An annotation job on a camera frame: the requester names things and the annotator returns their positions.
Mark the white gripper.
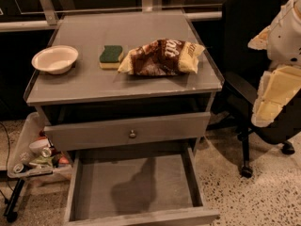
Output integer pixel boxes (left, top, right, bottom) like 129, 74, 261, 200
247, 0, 301, 127

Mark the brown chip bag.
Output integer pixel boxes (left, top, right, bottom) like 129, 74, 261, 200
118, 39, 205, 76

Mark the grey top drawer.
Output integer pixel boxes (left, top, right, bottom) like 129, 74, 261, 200
44, 112, 211, 151

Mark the grey drawer cabinet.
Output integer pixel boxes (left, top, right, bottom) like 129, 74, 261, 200
24, 9, 226, 226

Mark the round metal drawer knob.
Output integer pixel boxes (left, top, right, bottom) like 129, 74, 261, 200
129, 130, 136, 138

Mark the grey open middle drawer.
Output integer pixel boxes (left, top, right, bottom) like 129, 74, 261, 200
64, 145, 219, 226

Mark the black office chair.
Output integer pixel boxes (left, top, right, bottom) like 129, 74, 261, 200
212, 0, 301, 178

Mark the green yellow sponge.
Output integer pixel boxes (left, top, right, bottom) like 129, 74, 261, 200
99, 45, 123, 69

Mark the white paper bowl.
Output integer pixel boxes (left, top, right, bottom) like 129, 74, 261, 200
31, 45, 78, 74

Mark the metal can in bin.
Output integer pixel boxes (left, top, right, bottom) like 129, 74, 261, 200
41, 147, 52, 158

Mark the white cup in bin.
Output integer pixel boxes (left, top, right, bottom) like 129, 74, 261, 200
29, 138, 50, 154

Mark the metal railing bar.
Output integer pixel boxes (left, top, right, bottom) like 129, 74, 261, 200
0, 9, 222, 32

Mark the clear plastic bin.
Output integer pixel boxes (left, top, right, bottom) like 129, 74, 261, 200
8, 112, 72, 181

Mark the black stand leg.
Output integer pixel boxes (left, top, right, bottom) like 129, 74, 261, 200
4, 179, 24, 223

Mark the metal railing bracket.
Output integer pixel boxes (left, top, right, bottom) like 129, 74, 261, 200
40, 0, 58, 25

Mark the black floor cable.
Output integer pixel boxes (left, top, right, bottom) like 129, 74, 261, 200
0, 121, 12, 205

